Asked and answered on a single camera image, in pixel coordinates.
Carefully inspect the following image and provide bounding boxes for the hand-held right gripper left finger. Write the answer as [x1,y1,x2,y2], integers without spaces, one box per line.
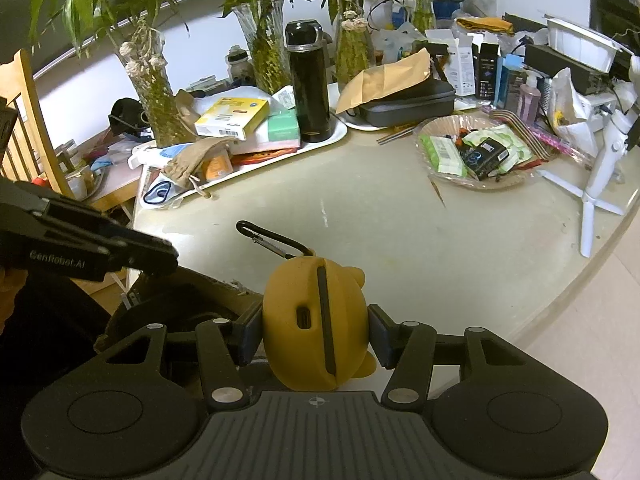
[95,305,264,408]

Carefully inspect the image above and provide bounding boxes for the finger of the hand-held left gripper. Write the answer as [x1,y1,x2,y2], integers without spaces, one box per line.
[45,199,179,277]

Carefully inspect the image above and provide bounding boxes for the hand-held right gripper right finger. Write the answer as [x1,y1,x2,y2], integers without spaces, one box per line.
[368,304,531,408]

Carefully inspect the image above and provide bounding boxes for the brown cardboard box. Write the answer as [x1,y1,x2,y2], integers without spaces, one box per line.
[102,265,264,356]

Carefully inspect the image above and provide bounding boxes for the yellow case with carabiner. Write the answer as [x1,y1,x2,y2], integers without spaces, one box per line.
[236,220,377,392]

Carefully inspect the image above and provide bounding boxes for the white blue packet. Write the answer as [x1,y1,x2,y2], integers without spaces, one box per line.
[127,142,196,171]

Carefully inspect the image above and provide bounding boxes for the orange packet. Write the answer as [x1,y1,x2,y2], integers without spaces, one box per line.
[202,152,233,182]

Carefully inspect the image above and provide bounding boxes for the red printed packet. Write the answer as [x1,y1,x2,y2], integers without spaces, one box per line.
[232,149,301,166]

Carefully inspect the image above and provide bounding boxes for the white flat box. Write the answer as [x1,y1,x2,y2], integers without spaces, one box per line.
[232,137,301,153]

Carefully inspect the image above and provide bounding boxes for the wooden chair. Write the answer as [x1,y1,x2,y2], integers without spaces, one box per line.
[0,49,71,196]

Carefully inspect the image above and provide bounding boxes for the yellow carton box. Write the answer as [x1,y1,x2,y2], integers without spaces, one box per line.
[194,97,270,142]

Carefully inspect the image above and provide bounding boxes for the clear glass plate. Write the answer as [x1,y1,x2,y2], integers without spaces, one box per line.
[415,115,551,192]

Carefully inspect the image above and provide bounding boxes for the green tissue pack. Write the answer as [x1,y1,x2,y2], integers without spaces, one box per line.
[266,110,302,143]

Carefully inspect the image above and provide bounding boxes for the green labelled wipes pack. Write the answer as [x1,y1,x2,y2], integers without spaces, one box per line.
[419,134,468,178]

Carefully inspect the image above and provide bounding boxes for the bundle of thin sticks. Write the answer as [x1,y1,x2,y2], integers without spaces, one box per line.
[376,125,421,147]

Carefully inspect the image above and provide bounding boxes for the small black printed box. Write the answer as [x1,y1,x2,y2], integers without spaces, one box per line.
[460,140,511,181]

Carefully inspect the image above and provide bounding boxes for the long white tray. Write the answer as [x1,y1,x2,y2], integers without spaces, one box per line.
[132,112,349,211]

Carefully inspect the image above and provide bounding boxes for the white wipes packet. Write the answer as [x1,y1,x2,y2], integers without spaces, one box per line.
[272,85,296,111]

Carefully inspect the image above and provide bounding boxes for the black thermos bottle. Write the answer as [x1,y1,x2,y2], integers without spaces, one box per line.
[285,20,331,143]

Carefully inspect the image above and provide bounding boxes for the dark grey zip case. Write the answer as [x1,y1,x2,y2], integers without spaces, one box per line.
[357,78,457,128]

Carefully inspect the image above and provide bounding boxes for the pale green wipes pack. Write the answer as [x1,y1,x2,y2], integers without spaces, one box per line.
[462,125,533,171]

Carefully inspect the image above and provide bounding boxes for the brown paper envelope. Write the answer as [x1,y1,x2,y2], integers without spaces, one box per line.
[335,48,432,115]

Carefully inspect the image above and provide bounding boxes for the pink glitter wand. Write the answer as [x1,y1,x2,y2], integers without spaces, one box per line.
[522,125,596,161]

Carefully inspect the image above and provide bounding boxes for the white gimbal tripod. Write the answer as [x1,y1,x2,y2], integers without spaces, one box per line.
[537,55,640,258]

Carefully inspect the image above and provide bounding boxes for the pink soap bottle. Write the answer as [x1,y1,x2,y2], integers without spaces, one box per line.
[518,72,543,122]

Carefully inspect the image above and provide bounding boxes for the blue carton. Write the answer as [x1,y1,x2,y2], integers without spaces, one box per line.
[495,55,526,111]

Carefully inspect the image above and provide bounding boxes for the white carton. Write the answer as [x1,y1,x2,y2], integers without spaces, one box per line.
[447,35,476,97]

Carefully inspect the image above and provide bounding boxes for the black patterned carton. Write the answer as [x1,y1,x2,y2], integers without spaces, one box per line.
[472,42,501,100]

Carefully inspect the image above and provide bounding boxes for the white plastic bag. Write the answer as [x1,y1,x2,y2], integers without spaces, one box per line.
[547,67,608,143]

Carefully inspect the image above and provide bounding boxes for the long black box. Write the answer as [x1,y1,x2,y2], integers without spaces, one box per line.
[525,42,606,96]

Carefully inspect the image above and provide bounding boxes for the yellow cloth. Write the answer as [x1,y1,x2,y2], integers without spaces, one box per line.
[456,16,516,37]

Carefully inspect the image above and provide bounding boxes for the white food container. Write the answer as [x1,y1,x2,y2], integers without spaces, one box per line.
[545,17,626,73]

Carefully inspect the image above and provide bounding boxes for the white mask with blue strap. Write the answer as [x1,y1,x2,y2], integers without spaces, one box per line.
[142,180,176,208]

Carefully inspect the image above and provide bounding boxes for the brown drawstring pouch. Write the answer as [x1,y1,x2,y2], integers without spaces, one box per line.
[162,136,236,196]

